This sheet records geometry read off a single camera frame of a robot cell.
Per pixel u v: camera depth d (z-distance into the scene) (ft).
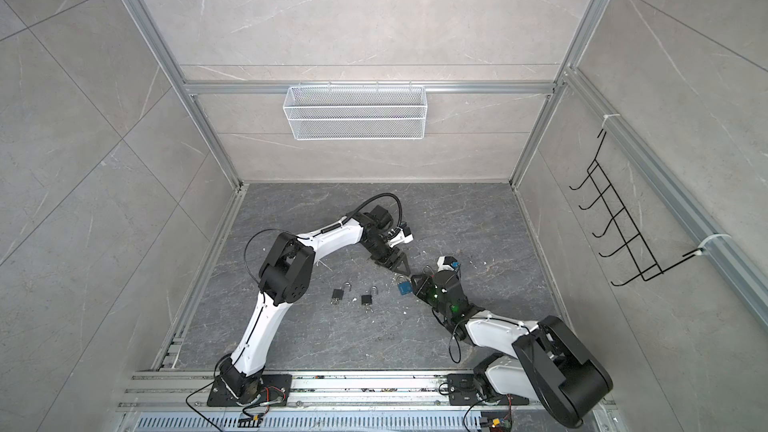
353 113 3.31
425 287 2.56
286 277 1.93
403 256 2.82
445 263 2.68
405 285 2.98
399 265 2.80
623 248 2.13
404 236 2.96
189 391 2.45
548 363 1.40
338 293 2.95
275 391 2.39
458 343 2.08
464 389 2.34
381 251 2.81
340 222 2.30
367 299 2.93
